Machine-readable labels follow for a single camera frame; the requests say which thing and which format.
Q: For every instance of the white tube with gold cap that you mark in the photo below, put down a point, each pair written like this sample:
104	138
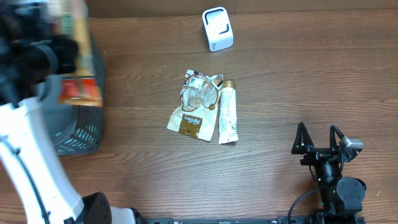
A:
228	114

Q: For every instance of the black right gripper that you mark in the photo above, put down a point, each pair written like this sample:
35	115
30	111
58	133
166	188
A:
321	154

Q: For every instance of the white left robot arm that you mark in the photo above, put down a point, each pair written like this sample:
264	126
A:
35	169

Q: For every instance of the white barcode scanner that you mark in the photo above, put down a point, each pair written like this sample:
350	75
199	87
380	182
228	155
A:
217	28

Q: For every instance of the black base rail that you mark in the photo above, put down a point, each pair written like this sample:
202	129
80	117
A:
278	220

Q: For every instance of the dried mushroom pouch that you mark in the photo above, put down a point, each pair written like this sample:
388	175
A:
196	116

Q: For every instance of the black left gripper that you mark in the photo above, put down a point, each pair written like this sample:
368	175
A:
66	54

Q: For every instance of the orange spaghetti pasta package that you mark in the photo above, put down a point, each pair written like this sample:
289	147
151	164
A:
79	56

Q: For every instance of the grey plastic shopping basket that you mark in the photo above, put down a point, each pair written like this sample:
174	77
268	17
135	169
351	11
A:
73	129

